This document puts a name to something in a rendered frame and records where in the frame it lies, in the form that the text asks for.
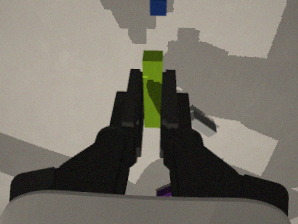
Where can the lime green rod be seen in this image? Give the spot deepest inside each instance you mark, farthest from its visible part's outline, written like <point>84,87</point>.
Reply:
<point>152,64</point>

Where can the purple rod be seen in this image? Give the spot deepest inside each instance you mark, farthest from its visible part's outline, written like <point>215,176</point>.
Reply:
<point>164,192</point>

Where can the small blue block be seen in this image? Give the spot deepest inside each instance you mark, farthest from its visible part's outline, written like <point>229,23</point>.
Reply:
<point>158,7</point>

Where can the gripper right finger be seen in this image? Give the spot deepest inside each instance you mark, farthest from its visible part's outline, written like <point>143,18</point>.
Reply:
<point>195,171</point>

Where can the grey rod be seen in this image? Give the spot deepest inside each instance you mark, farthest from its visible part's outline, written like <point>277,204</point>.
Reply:
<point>202,124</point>

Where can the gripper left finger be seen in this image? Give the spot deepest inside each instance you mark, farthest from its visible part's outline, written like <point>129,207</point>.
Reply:
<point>97,169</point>

